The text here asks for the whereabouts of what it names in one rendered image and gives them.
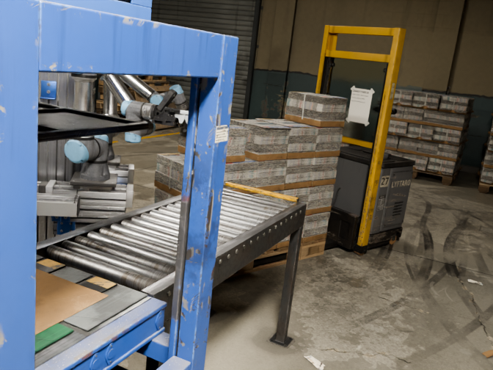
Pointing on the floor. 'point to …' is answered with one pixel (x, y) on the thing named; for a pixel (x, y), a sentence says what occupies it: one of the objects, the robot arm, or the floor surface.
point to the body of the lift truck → (389, 167)
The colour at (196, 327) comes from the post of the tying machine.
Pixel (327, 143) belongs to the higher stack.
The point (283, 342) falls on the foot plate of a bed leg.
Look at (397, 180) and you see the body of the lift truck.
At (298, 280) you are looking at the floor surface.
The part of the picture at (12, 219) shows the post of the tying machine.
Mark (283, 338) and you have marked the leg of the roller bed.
